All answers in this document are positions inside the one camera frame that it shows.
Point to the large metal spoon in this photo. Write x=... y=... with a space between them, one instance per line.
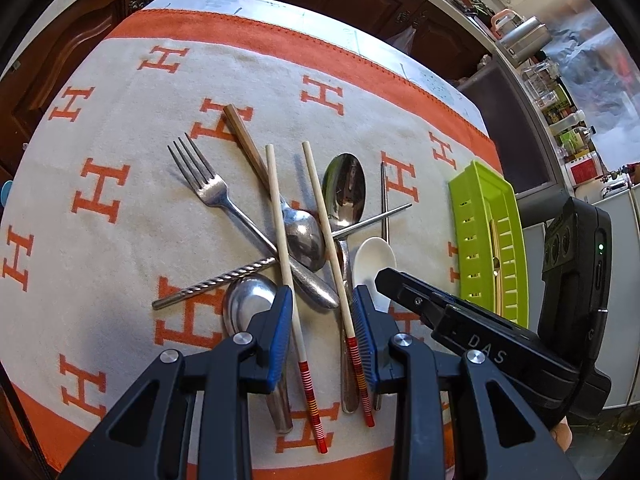
x=345 y=190

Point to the green plastic utensil tray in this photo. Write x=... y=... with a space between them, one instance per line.
x=475 y=220

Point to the red box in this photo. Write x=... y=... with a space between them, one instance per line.
x=585 y=170

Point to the smooth metal chopstick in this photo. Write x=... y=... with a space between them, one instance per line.
x=380 y=217
x=385 y=195

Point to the stainless steel kettle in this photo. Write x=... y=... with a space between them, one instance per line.
x=525 y=37

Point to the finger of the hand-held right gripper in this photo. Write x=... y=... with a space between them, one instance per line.
x=405 y=290

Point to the glass jar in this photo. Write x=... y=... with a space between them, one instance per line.
x=540 y=77

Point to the crumpled plastic wall sheet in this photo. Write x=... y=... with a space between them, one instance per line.
x=600 y=60

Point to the light red-tipped chopstick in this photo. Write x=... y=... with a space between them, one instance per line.
x=320 y=210
x=282 y=240

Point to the white ceramic spoon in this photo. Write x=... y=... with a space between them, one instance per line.
x=375 y=262

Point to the metal fork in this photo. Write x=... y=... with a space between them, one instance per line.
x=215 y=192

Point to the orange and beige printed blanket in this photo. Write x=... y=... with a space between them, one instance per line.
x=125 y=110

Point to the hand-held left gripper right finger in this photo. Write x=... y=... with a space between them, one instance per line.
x=367 y=340

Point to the white plastic bag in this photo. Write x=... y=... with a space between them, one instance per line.
x=404 y=37

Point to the twisted metal chopstick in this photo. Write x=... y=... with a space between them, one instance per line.
x=200 y=290

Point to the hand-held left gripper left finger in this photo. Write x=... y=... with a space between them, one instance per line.
x=280 y=340

